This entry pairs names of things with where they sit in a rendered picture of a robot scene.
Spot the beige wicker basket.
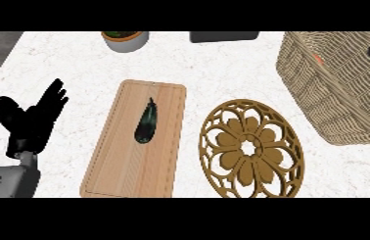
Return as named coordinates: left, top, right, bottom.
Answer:
left=275, top=31, right=370, bottom=146

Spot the dark grey flat appliance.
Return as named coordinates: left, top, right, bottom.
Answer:
left=188, top=31, right=261, bottom=44

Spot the round gold openwork placemat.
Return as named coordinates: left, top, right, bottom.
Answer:
left=198, top=98, right=307, bottom=199

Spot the grey plant pot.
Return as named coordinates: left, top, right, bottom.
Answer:
left=101, top=31, right=151, bottom=54

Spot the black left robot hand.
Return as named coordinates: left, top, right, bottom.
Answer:
left=0, top=77, right=71, bottom=160

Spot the pale wooden cutting board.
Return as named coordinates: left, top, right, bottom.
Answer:
left=79, top=78, right=188, bottom=199

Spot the orange item in basket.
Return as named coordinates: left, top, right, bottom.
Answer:
left=312, top=53, right=326, bottom=67

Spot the dark green squash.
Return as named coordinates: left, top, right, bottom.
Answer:
left=133, top=97, right=160, bottom=145

